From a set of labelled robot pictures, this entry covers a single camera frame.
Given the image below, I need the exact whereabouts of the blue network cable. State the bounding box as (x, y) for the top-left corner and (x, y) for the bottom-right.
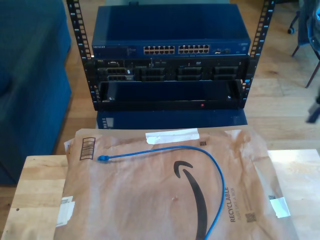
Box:
(96, 145), (226, 240)

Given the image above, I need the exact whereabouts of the blue flat device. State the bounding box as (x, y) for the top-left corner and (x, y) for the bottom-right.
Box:
(96, 108), (248, 130)

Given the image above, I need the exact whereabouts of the black rack server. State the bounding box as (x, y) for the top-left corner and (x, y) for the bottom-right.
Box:
(84, 57), (251, 82)

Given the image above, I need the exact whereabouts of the black equipment rack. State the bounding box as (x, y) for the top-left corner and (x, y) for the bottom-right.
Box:
(65, 0), (276, 112)

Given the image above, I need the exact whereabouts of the brown paper mailer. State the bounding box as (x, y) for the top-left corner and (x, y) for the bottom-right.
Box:
(53, 127), (300, 240)

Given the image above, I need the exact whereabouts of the blue sofa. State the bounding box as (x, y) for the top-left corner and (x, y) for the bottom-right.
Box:
(0, 0), (73, 187)

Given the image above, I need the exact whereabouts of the office chair caster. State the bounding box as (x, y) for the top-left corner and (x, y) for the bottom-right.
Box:
(286, 11), (301, 35)

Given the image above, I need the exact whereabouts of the dark chair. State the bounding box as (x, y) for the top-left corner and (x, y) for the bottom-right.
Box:
(291, 0), (320, 90)

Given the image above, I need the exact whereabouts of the blue network switch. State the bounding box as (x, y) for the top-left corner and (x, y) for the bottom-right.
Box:
(91, 4), (252, 60)

